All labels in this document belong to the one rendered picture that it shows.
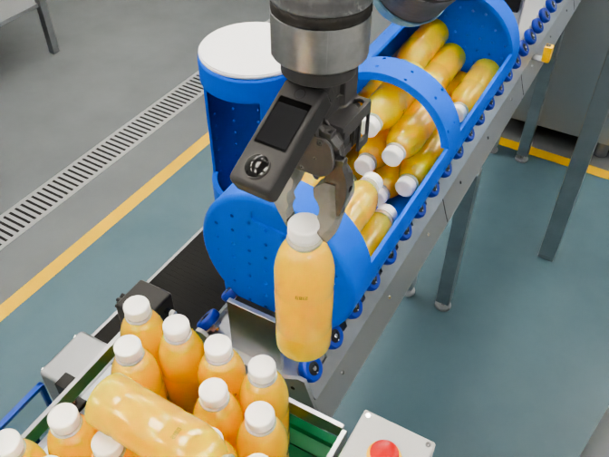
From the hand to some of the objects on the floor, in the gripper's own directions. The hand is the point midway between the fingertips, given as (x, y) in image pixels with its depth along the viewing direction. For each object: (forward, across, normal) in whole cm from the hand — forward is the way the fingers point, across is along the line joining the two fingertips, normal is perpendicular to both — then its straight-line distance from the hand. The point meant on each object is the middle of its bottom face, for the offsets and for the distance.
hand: (304, 228), depth 75 cm
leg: (+134, +8, -118) cm, 179 cm away
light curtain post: (+133, -17, -162) cm, 211 cm away
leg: (+132, +10, -216) cm, 253 cm away
